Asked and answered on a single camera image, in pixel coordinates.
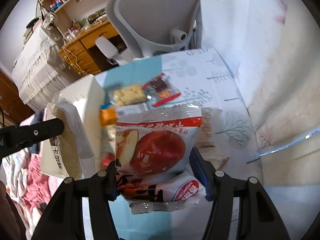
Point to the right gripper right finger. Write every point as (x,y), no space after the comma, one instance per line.
(257,215)

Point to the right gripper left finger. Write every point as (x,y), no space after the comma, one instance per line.
(63,217)

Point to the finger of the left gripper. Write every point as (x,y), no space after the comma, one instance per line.
(16,138)

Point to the clear pack yellow biscuits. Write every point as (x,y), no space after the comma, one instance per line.
(68,154)

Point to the clear printed cracker pack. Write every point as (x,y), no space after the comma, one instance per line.
(208,143)

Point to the orange grey snack bar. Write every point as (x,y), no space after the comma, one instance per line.
(109,114)

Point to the red apple snack packet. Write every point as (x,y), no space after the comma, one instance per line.
(152,159)

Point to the rice crispy cake pack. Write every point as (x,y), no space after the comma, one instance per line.
(128,95)

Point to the dark berry red packet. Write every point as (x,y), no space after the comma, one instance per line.
(160,91)

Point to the red pastry packet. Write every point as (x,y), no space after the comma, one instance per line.
(106,160)

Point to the pink bed blanket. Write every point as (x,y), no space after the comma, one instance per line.
(27,186)

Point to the cloth covered piano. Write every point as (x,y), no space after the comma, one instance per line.
(39,71)

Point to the white plastic organizer tray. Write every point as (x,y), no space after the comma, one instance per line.
(87,96)

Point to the wooden desk with drawers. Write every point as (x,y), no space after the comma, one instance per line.
(84,57)

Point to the grey mesh office chair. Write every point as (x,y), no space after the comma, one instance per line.
(149,27)

